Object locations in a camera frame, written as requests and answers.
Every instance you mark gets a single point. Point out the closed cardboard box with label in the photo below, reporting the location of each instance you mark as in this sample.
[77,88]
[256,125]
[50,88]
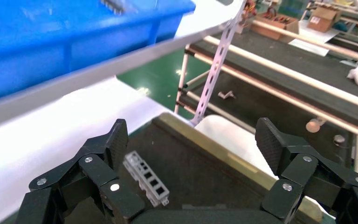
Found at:
[322,18]

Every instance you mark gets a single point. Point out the white slotted metal shelf rack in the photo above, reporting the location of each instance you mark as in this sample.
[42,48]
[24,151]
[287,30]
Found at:
[74,82]

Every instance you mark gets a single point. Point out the grey slotted metal bracket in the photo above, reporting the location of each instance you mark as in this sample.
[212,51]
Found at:
[112,6]

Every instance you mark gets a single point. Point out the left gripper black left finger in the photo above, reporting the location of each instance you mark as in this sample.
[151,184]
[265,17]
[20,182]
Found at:
[98,167]

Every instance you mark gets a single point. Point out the round wooden knob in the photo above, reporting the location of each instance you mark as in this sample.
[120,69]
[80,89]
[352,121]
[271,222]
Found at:
[313,126]

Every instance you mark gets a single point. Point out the black container tray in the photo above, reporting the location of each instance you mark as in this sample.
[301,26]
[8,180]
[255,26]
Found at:
[191,173]

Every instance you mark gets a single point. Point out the white paper sheet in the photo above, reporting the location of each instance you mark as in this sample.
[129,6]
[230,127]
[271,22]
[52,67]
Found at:
[315,41]

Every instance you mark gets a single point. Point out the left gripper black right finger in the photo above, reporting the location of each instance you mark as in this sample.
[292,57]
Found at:
[296,160]

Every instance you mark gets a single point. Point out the grey perforated metal channel part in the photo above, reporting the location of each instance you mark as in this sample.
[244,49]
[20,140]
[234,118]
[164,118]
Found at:
[148,177]

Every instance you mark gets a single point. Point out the small grey metal clip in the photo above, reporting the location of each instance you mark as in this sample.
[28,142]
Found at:
[227,95]

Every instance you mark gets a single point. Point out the blue plastic bin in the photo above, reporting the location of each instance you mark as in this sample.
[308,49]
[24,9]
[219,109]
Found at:
[74,40]

